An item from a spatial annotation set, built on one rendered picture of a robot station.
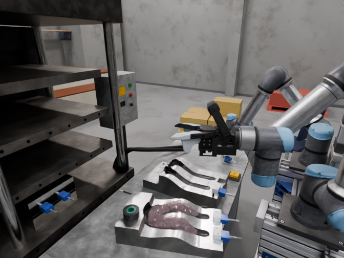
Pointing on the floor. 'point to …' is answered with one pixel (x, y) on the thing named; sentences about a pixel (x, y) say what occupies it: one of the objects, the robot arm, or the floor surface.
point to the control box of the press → (131, 86)
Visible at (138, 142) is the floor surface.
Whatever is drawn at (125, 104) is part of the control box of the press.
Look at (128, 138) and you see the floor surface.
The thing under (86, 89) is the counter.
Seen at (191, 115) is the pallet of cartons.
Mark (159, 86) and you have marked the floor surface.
